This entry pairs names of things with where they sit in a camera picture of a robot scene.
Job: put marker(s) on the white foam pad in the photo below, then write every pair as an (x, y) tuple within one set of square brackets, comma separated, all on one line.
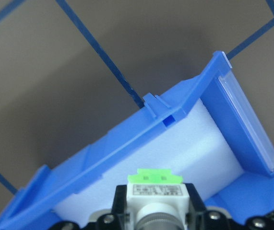
[(175, 148)]

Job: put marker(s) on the blue plastic bin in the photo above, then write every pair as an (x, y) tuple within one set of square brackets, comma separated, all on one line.
[(103, 153)]

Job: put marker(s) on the green push button switch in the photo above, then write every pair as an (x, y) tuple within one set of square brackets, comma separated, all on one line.
[(158, 194)]

